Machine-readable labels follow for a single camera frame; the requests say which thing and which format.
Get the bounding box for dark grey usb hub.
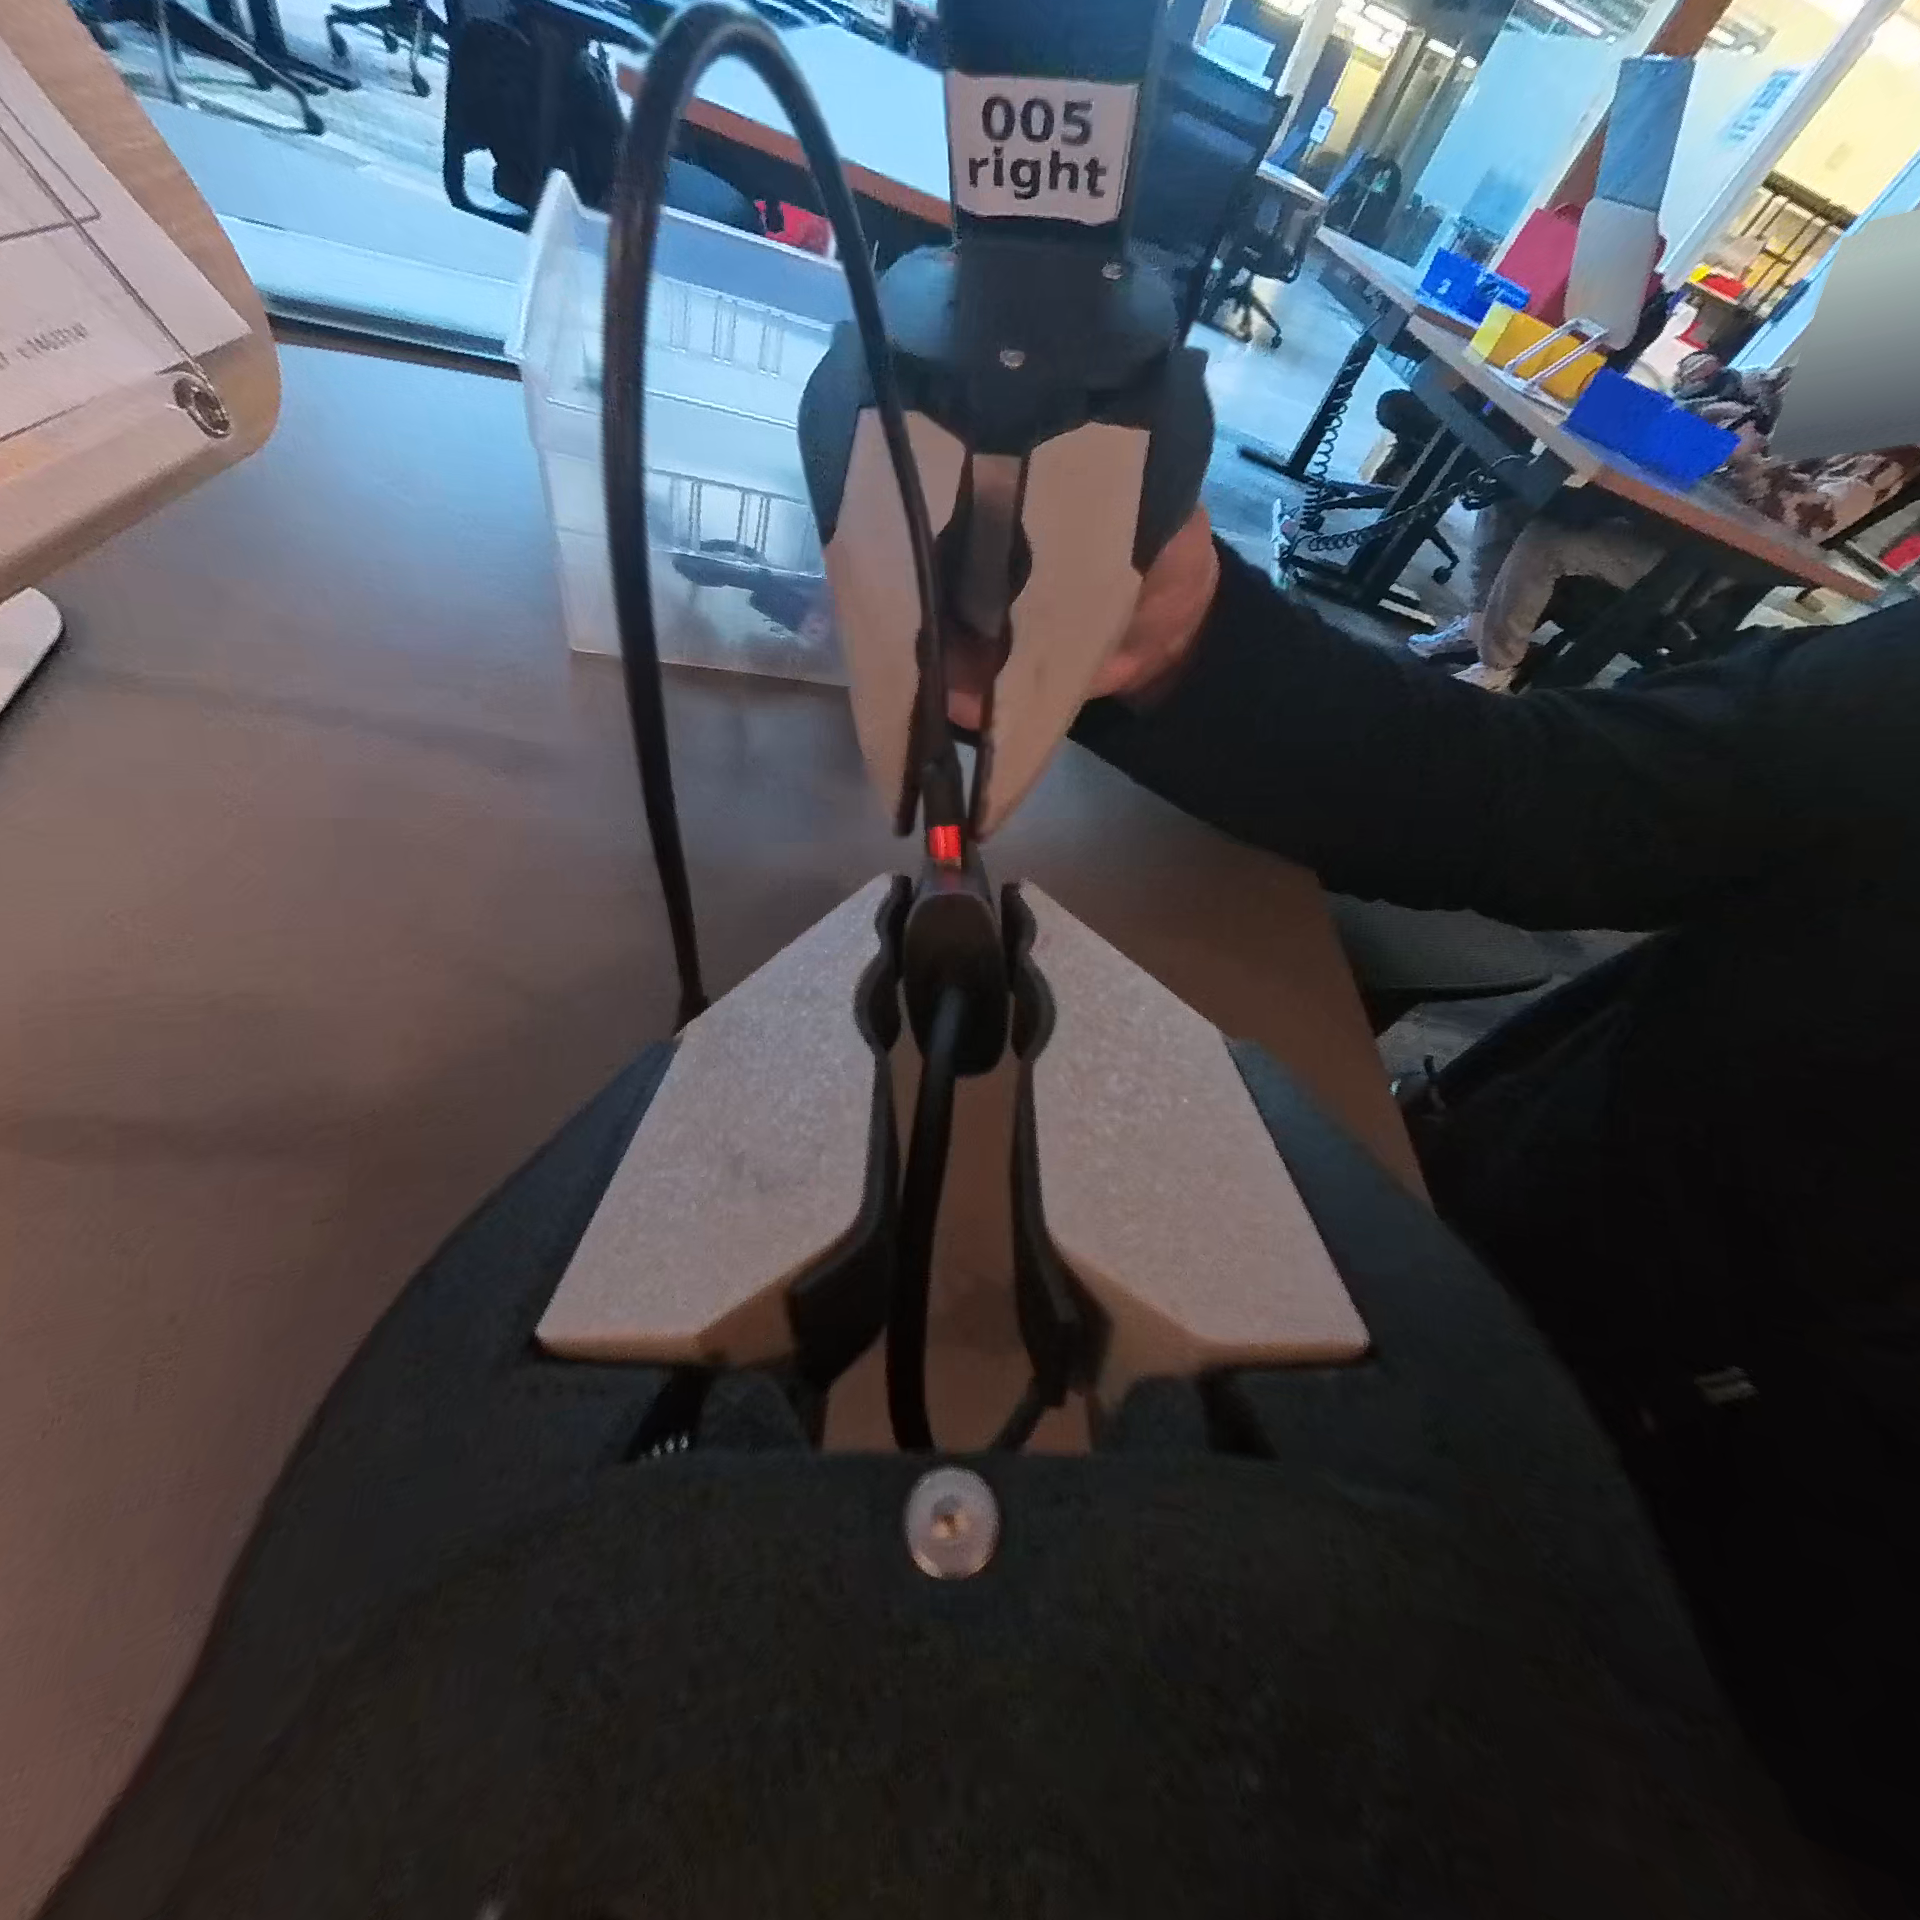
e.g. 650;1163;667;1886
885;871;1085;1453

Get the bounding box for blue storage bin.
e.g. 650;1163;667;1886
1558;367;1742;483

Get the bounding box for yellow storage bin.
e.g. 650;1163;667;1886
1469;306;1614;401

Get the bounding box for person's right forearm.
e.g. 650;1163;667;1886
1071;546;1920;939

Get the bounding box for printed instruction sheet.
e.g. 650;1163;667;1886
0;45;248;453

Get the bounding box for black office chair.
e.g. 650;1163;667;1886
1161;66;1298;348
441;0;633;226

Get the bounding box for person's right hand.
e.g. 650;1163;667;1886
1082;503;1222;710

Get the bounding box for white desk orange edge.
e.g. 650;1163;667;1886
621;29;961;226

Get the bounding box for translucent plastic bin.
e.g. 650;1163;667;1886
510;171;903;683

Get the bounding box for person's legs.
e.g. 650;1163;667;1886
1393;901;1920;1877

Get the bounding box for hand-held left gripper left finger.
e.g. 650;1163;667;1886
536;881;911;1401

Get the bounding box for wooden desk black legs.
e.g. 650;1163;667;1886
1319;225;1893;633

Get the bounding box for black cable with red plugs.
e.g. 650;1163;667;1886
599;0;991;1028

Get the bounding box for white stand base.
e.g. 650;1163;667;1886
0;587;66;715

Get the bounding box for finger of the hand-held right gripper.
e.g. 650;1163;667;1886
971;423;1155;841
823;413;981;838

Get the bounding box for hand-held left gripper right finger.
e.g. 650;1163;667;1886
1006;883;1368;1401

